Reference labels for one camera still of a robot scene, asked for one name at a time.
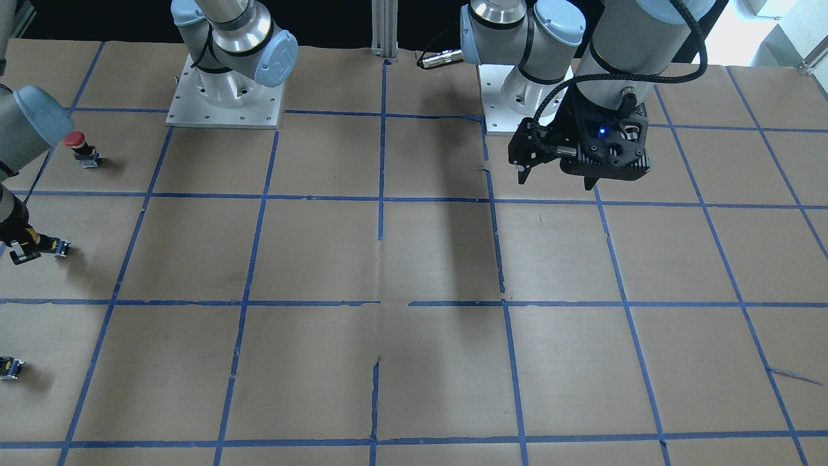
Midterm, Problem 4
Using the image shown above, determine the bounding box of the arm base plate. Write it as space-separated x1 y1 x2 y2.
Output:
166 56 286 130
477 58 556 136

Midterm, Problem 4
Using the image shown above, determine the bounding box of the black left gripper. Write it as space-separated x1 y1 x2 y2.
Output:
560 87 650 191

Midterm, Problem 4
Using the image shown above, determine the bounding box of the aluminium frame post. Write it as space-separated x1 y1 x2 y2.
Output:
371 0 398 61

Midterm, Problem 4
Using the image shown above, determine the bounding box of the red push button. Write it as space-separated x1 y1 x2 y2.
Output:
63 131 101 169

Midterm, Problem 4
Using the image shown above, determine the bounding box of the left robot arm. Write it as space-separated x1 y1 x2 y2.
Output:
459 1 715 190

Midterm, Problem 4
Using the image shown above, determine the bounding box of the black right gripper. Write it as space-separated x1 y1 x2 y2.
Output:
1 207 38 265

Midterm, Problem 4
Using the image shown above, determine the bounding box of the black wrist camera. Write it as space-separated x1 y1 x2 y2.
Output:
508 116 578 185

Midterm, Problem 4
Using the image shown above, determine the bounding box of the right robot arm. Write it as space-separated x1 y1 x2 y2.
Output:
2 1 298 265

